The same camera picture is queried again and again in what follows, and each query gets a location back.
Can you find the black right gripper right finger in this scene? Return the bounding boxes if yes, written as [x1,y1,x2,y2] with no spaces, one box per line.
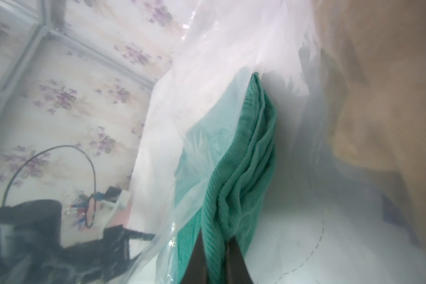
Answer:
[226,237,253,284]

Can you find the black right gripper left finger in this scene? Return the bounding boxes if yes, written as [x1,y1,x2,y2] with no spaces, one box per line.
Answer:
[181,230,208,284]

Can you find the teal garment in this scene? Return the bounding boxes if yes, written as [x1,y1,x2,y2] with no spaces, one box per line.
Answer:
[175,69,277,284]

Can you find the clear plastic vacuum bag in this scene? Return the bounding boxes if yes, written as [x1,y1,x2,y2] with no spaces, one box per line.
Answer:
[0,0,426,284]

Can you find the beige trousers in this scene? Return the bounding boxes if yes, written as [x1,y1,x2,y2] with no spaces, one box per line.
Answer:
[312,1,426,250]

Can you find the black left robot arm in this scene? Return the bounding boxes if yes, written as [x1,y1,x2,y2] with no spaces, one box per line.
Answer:
[0,200,154,284]

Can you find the pink pen cup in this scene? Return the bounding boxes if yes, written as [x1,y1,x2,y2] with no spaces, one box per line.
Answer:
[63,189,134,231]

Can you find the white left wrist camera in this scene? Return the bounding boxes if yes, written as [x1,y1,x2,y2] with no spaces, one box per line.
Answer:
[102,186,131,212]

